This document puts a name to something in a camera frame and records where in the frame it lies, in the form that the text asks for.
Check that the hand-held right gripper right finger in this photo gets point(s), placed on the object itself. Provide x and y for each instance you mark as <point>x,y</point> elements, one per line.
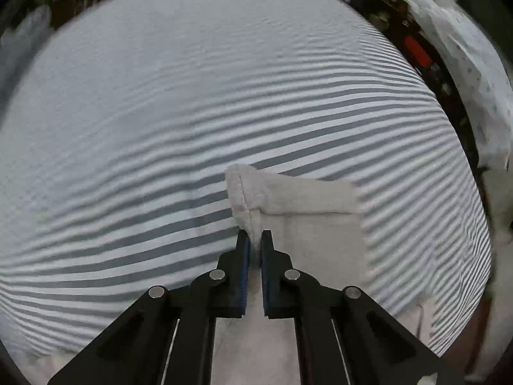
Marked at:
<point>266,276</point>

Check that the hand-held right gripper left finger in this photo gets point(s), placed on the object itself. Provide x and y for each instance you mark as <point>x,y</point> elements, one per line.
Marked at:
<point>243,272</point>

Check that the white fluffy towel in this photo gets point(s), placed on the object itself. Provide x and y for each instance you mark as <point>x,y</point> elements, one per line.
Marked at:
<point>320,240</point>

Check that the grey white striped bed sheet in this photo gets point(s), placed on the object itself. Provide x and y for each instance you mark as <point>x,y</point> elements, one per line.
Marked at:
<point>160,108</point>

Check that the red object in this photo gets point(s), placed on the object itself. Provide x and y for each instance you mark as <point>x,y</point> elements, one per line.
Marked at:
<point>417,52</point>

